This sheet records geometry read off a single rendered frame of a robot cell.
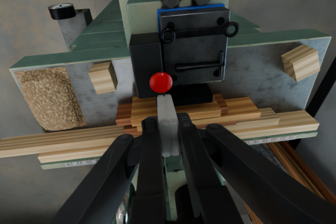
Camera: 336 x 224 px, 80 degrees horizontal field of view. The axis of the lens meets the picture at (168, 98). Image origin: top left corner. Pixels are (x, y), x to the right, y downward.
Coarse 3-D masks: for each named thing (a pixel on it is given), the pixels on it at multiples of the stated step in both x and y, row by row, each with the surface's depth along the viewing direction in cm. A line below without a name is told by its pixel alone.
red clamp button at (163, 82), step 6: (156, 72) 26; (162, 72) 26; (150, 78) 26; (156, 78) 26; (162, 78) 26; (168, 78) 26; (150, 84) 26; (156, 84) 26; (162, 84) 26; (168, 84) 26; (156, 90) 27; (162, 90) 27
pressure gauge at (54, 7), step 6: (48, 6) 52; (54, 6) 52; (60, 6) 50; (66, 6) 51; (72, 6) 52; (54, 12) 50; (60, 12) 51; (66, 12) 51; (72, 12) 53; (54, 18) 51; (60, 18) 51; (66, 18) 52
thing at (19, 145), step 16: (272, 112) 45; (96, 128) 44; (112, 128) 44; (240, 128) 44; (0, 144) 42; (16, 144) 42; (32, 144) 41; (48, 144) 41; (64, 144) 41; (80, 144) 42; (96, 144) 42
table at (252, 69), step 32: (128, 32) 37; (288, 32) 42; (320, 32) 40; (32, 64) 36; (64, 64) 36; (128, 64) 37; (256, 64) 40; (320, 64) 42; (96, 96) 40; (128, 96) 41; (224, 96) 44; (256, 96) 44; (288, 96) 45
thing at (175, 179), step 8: (168, 160) 31; (176, 160) 31; (168, 168) 30; (176, 168) 29; (168, 176) 29; (176, 176) 30; (184, 176) 30; (168, 184) 31; (176, 184) 31; (184, 184) 31; (168, 192) 32; (176, 216) 36
